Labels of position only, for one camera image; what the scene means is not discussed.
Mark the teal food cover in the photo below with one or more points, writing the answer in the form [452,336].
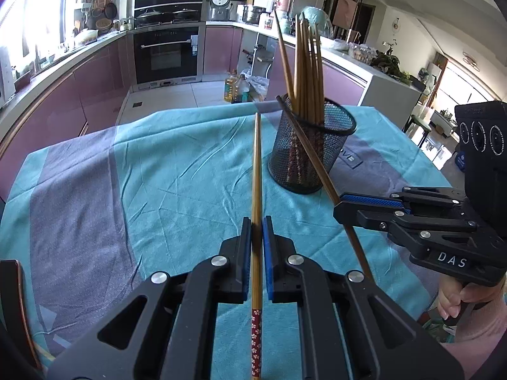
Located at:
[323,21]

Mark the brown framed canvas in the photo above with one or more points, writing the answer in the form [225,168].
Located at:
[344,11]

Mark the purple base cabinets with sink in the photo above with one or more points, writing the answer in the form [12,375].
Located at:
[79,99]

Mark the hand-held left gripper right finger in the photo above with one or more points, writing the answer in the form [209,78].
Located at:
[267,253]

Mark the clear plastic bag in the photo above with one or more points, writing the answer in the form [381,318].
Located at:
[258,87]

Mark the leafy green vegetables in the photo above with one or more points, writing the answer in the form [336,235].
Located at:
[390,65]

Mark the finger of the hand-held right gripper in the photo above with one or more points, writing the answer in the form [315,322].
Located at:
[435,245]
[376,202]

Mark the black built-in oven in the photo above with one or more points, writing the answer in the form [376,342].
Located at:
[166,55]

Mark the person's right hand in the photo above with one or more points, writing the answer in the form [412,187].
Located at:
[449,301]

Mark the teal and grey tablecloth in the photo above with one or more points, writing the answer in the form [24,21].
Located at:
[158,190]

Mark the woven basket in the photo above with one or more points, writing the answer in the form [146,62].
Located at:
[104,23]

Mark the silver rice cooker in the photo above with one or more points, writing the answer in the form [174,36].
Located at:
[220,6]

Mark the pink thermos jug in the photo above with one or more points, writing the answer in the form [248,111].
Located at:
[284,4]

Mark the purple base cabinets long run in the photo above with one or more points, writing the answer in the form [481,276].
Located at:
[222,47]

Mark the kitchen window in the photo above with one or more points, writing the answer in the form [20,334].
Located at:
[35,4]

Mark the white dish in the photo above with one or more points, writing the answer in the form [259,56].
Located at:
[85,37]

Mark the dark sauce bottle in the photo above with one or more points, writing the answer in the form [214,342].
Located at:
[242,91]

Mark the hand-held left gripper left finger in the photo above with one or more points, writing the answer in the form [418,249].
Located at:
[247,253]

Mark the person's right forearm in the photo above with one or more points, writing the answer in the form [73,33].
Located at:
[483,332]

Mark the green stool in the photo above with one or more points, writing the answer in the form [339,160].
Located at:
[418,126]

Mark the dark wooden chair back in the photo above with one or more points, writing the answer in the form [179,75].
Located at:
[16,308]

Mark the clear snack container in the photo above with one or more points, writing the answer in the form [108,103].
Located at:
[362,53]

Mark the black mesh utensil holder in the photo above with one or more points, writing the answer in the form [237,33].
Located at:
[283,168]

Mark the dark red tray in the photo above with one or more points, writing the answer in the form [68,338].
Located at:
[22,80]

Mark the round ceiling lamp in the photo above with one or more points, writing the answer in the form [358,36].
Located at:
[470,61]

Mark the steel stock pot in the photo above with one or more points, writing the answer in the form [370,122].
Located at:
[252,15]

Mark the bundle of chopsticks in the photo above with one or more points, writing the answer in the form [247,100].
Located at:
[307,67]

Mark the brown wooden chopstick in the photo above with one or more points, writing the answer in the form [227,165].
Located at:
[256,166]
[355,247]

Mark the black stove with hood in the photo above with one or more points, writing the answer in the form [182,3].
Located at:
[168,10]

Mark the hanging black pan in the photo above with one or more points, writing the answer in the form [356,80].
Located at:
[111,10]

